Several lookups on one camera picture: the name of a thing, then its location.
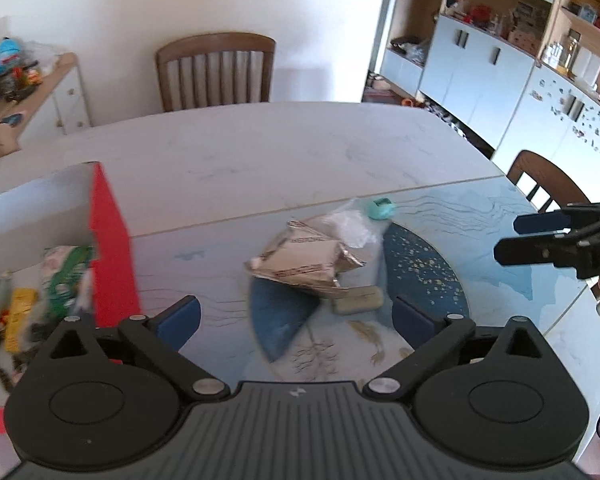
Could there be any clear plastic bag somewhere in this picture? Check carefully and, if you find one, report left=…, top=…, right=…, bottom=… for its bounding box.
left=325, top=199, right=382, bottom=249

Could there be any brown wooden curved chair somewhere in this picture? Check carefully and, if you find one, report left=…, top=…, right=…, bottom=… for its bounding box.
left=506, top=149, right=594, bottom=213

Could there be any red and white cardboard box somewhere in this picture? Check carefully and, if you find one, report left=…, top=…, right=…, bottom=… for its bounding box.
left=0, top=161, right=144, bottom=441

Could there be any glass jar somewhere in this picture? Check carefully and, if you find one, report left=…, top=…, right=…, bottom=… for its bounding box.
left=556, top=35, right=581, bottom=75

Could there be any brown wooden slatted chair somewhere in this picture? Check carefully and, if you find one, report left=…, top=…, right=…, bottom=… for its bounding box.
left=155, top=32, right=277, bottom=113

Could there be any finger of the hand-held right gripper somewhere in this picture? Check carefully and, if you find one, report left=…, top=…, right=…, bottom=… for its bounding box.
left=493, top=233, right=578, bottom=267
left=514, top=209, right=578, bottom=234

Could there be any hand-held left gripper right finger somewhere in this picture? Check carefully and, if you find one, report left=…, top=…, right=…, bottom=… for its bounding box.
left=362, top=296, right=562, bottom=402

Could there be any printed face pouch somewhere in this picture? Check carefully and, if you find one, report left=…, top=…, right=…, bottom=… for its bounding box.
left=42, top=244, right=100, bottom=311

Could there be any white wall cabinet unit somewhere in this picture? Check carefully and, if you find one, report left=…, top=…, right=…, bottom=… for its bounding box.
left=362, top=0, right=600, bottom=187

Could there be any white wooden sideboard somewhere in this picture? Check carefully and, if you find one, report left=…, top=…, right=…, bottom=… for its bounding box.
left=0, top=52, right=94, bottom=166

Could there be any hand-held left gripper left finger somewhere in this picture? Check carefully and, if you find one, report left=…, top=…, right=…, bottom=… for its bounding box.
left=30, top=296, right=232, bottom=403

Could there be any brown snack bag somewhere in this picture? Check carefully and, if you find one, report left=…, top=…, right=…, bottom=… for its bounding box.
left=244, top=219, right=369, bottom=294

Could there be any blue round toy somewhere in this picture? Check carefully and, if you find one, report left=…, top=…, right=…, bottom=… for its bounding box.
left=0, top=37, right=29, bottom=77

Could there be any small teal gadget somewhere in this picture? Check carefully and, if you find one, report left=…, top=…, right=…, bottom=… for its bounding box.
left=365, top=197, right=397, bottom=221

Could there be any green tassel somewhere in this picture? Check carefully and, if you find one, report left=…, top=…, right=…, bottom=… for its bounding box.
left=46, top=246, right=96, bottom=317

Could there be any printed blue table mat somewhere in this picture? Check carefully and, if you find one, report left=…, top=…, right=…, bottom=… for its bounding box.
left=129, top=175, right=597, bottom=387

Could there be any yellow carton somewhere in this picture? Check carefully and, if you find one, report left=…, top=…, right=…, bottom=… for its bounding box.
left=4, top=287, right=39, bottom=354

